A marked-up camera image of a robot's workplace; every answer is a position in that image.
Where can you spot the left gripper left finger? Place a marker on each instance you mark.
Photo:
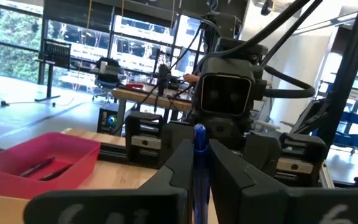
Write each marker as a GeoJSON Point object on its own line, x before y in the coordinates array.
{"type": "Point", "coordinates": [120, 208]}

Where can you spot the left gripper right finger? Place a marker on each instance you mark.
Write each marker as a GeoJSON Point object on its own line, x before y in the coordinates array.
{"type": "Point", "coordinates": [291, 208]}

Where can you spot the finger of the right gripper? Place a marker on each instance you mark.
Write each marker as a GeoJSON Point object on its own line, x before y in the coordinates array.
{"type": "Point", "coordinates": [174, 140]}
{"type": "Point", "coordinates": [261, 149]}

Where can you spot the blue pen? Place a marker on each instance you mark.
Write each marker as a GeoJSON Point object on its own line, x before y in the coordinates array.
{"type": "Point", "coordinates": [201, 186]}

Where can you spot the dark purple pen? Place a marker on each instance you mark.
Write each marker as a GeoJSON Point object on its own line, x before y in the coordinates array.
{"type": "Point", "coordinates": [56, 172]}

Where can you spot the black pen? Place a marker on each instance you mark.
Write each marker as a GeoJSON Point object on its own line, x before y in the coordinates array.
{"type": "Point", "coordinates": [37, 166]}

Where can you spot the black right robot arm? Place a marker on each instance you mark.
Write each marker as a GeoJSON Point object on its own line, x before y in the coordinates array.
{"type": "Point", "coordinates": [225, 26]}

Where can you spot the wooden desk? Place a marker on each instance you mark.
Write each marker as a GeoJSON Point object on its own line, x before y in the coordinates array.
{"type": "Point", "coordinates": [135, 95]}

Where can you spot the person's hand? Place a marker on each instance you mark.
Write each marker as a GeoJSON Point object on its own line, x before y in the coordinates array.
{"type": "Point", "coordinates": [193, 78]}

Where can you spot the black computer tower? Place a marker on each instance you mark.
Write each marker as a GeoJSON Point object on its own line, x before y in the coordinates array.
{"type": "Point", "coordinates": [104, 124]}

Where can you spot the black office chair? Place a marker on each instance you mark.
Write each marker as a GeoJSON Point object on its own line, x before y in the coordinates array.
{"type": "Point", "coordinates": [109, 77]}

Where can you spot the black perforated panel stand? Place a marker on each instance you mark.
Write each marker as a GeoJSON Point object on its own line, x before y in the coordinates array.
{"type": "Point", "coordinates": [56, 53]}

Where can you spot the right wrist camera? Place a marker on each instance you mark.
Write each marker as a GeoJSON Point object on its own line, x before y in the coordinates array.
{"type": "Point", "coordinates": [225, 95]}

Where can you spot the black aluminium table frame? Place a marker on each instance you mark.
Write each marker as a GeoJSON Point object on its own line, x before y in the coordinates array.
{"type": "Point", "coordinates": [351, 62]}

